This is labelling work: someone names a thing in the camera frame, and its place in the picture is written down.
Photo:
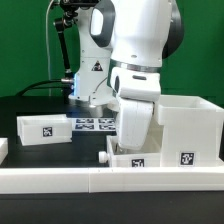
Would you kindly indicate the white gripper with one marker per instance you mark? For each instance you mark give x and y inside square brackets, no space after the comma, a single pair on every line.
[132,123]

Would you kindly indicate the white front drawer box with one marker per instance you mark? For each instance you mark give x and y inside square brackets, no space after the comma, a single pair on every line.
[148,156]

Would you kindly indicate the white drawer box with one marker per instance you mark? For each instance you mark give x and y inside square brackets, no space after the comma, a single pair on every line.
[148,156]
[44,129]

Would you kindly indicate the white drawer cabinet frame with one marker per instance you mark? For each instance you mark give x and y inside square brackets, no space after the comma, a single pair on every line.
[186,131]

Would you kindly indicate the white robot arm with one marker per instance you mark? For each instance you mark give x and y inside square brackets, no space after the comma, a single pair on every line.
[123,43]

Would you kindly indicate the white rear drawer box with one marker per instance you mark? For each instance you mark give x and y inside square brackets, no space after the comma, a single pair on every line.
[44,129]

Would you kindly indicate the marker tag sheet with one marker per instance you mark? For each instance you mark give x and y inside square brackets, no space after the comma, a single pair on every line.
[93,124]

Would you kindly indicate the white left fence block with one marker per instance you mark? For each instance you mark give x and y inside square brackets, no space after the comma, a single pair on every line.
[3,149]

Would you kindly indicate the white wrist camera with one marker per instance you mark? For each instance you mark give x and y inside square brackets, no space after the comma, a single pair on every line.
[135,85]

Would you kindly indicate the white front fence rail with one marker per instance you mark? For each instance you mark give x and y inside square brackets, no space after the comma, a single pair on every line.
[94,180]

